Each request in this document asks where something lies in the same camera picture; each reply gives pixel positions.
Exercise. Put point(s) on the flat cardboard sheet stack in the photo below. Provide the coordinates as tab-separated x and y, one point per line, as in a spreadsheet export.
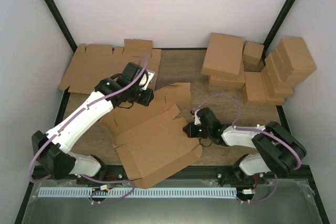
94	62

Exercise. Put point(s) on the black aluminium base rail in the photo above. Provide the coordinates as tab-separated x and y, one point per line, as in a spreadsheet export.
229	174

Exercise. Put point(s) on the black frame post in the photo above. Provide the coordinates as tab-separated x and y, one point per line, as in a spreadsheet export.
61	24
288	4

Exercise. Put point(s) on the large folded cardboard box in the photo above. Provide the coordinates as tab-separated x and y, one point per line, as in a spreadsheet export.
223	57

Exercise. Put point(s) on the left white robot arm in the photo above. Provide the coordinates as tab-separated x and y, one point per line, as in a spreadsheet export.
52	150

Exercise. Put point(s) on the right black frame post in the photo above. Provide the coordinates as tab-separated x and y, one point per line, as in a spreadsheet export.
288	4

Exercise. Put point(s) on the light blue slotted cable duct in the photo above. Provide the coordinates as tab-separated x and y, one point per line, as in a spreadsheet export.
74	192

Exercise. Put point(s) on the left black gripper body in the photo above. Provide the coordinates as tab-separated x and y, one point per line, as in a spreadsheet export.
143	100

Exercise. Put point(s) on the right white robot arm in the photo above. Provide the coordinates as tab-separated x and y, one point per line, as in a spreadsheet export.
278	151

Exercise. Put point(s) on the leaning folded cardboard box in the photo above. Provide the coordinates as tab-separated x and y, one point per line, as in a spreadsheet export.
273	73

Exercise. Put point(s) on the left black frame post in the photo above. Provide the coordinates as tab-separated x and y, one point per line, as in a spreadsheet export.
61	24

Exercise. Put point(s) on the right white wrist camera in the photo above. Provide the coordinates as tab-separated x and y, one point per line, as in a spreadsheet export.
195	116

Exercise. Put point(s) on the tall folded cardboard box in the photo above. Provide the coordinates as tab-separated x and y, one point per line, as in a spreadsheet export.
297	60

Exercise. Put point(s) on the low cardboard box stack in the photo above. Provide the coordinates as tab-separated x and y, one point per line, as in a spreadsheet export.
274	101

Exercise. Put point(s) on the brown cardboard box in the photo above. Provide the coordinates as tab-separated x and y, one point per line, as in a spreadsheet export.
148	138

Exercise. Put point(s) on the small folded cardboard box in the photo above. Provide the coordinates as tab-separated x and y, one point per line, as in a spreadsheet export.
252	52

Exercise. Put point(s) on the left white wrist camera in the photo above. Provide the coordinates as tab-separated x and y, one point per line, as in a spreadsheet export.
146	79

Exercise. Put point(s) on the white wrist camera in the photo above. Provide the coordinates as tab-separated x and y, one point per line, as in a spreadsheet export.
146	79
195	116

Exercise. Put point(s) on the middle folded cardboard box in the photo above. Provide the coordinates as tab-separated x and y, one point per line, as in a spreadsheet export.
253	89

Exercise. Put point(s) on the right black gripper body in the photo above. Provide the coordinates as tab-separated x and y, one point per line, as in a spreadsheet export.
205	132

